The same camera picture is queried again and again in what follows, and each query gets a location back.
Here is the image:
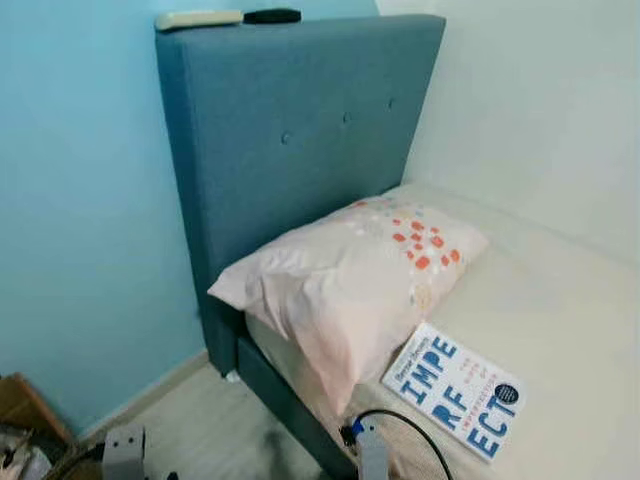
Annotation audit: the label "white book blue letters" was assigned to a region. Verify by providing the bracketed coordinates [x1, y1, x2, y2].
[381, 321, 529, 464]

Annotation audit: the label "pink patterned pillow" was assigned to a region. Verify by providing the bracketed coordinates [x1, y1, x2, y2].
[207, 194, 492, 417]

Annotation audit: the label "beige bed mattress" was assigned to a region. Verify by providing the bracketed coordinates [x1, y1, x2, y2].
[244, 182, 640, 480]

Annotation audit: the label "teal upholstered headboard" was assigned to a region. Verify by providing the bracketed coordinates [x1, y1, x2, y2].
[154, 14, 447, 377]

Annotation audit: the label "black remote control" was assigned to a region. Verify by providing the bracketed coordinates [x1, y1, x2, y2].
[242, 8, 304, 26]

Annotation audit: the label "white remote control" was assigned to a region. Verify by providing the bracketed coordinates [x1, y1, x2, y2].
[154, 9, 245, 32]

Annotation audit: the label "brown red box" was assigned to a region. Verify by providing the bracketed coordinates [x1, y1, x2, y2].
[0, 372, 79, 480]

